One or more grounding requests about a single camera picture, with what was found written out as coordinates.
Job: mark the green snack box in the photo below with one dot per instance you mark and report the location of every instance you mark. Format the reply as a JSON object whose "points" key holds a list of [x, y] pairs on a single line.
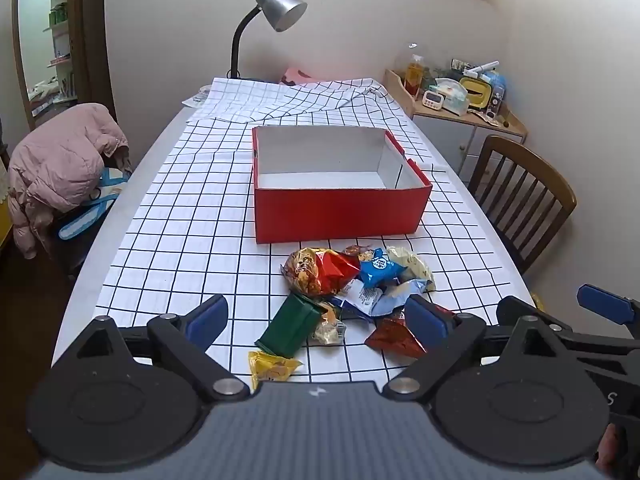
{"points": [[287, 327]]}

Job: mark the wooden door frame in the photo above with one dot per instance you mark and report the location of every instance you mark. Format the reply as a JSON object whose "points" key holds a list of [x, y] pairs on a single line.
{"points": [[92, 35]]}

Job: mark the blue and white bag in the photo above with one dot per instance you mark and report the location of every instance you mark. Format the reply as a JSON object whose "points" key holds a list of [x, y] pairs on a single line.
{"points": [[95, 210]]}

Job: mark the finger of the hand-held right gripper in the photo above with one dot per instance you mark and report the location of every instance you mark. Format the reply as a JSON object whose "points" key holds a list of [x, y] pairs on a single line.
{"points": [[602, 305], [515, 307]]}

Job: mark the small beige snack packet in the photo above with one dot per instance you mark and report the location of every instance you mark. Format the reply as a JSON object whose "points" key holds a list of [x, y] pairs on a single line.
{"points": [[327, 332]]}

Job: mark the white kitchen timer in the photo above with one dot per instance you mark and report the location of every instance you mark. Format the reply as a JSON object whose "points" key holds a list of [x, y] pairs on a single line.
{"points": [[433, 99]]}

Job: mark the small brown candy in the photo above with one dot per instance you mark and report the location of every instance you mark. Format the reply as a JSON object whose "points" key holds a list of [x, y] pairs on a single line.
{"points": [[356, 251]]}

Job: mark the printed paper sheet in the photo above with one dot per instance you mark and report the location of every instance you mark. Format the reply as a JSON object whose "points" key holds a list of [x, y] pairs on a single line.
{"points": [[197, 97]]}

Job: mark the pink pouch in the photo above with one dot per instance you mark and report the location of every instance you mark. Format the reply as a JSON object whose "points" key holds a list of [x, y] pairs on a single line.
{"points": [[295, 75]]}

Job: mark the light blue biscuit packet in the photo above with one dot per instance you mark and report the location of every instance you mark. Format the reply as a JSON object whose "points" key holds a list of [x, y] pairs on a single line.
{"points": [[395, 297]]}

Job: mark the dark chair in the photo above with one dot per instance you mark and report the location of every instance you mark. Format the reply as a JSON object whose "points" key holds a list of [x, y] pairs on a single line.
{"points": [[70, 260]]}

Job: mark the red brown snack packet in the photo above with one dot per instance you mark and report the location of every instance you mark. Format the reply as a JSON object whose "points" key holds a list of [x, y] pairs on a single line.
{"points": [[392, 337]]}

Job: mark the red orange nut bag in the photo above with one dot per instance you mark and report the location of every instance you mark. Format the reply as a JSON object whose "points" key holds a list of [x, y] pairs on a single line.
{"points": [[325, 267]]}

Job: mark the white tube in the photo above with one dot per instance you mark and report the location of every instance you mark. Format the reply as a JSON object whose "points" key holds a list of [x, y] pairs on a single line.
{"points": [[484, 68]]}

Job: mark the white green tissue pack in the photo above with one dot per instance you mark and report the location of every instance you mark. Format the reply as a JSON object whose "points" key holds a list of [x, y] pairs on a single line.
{"points": [[452, 97]]}

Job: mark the cream yolk pastry packet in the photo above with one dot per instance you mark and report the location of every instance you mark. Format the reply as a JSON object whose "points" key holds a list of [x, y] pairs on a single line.
{"points": [[411, 262]]}

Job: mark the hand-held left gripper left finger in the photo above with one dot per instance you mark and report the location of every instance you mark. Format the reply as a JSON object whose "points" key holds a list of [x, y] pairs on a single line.
{"points": [[207, 321]]}

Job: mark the person's right hand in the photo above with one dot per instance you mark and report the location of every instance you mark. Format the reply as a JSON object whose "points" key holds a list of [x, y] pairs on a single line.
{"points": [[606, 450]]}

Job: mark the silver gooseneck desk lamp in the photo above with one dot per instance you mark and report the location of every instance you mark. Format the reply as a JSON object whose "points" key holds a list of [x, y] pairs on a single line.
{"points": [[280, 7]]}

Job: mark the yellow box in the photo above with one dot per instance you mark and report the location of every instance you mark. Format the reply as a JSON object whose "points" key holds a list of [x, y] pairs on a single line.
{"points": [[475, 92]]}

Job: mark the red cardboard box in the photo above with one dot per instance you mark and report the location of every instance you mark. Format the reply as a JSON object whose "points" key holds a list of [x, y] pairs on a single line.
{"points": [[340, 215]]}

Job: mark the orange liquid bottle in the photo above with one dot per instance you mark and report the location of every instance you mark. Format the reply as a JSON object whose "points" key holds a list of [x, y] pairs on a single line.
{"points": [[415, 77]]}

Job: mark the pink puffer jacket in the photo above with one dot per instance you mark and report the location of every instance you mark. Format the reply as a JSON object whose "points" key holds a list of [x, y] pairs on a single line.
{"points": [[60, 170]]}

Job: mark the yellow snack packet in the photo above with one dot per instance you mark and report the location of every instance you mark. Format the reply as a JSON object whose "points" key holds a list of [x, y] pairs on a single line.
{"points": [[272, 367]]}

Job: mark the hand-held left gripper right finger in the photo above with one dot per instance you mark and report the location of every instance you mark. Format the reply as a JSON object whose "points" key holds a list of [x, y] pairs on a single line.
{"points": [[425, 321]]}

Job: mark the grey wood-top cabinet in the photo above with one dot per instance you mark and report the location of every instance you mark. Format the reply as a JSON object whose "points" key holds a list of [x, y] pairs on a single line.
{"points": [[450, 130]]}

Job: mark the brown wooden chair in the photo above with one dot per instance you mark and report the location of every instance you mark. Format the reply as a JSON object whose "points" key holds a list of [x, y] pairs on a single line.
{"points": [[525, 160]]}

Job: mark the clear glass dome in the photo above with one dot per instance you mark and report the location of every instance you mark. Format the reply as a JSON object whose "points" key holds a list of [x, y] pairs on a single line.
{"points": [[401, 55]]}

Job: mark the white navy snack packet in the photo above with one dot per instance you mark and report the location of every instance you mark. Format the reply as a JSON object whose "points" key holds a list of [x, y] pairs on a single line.
{"points": [[362, 296]]}

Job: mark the blue cookie packet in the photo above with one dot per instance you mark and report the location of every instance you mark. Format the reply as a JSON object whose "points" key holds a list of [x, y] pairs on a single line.
{"points": [[379, 267]]}

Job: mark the white shelf unit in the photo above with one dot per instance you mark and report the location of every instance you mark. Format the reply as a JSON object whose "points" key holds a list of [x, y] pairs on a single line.
{"points": [[60, 35]]}

